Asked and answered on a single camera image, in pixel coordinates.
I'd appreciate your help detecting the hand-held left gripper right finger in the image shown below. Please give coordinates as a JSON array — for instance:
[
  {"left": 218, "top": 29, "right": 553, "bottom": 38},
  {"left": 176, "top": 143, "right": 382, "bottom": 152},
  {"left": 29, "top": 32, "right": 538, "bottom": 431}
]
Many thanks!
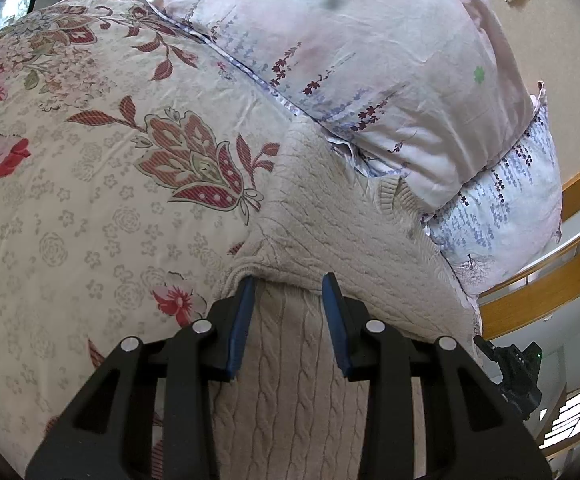
[{"left": 321, "top": 272, "right": 553, "bottom": 480}]

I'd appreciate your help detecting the cream cable-knit sweater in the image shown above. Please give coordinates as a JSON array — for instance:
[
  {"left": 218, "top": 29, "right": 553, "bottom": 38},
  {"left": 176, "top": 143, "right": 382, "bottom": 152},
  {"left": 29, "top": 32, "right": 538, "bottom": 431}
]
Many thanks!
[{"left": 207, "top": 115, "right": 482, "bottom": 480}]

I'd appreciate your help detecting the pink floral top pillow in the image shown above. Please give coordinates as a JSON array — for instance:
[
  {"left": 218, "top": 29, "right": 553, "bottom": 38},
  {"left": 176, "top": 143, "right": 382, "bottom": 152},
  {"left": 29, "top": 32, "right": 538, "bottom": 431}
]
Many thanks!
[{"left": 110, "top": 0, "right": 538, "bottom": 211}]

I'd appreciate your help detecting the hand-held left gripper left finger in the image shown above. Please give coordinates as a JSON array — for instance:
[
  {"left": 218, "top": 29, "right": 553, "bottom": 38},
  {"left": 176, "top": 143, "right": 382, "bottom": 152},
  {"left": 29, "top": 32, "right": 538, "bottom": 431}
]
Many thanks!
[{"left": 25, "top": 276, "right": 257, "bottom": 480}]

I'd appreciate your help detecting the white pillow with purple flowers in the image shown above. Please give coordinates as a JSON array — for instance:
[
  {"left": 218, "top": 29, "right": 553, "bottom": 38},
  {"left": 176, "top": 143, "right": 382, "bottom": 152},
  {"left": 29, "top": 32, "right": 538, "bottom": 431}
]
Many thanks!
[{"left": 420, "top": 82, "right": 563, "bottom": 293}]

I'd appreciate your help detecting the floral bed sheet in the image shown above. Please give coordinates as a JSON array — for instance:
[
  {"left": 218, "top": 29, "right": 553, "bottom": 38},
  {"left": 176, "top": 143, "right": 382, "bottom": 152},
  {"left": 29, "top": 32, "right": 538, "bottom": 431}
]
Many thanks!
[{"left": 0, "top": 0, "right": 301, "bottom": 478}]

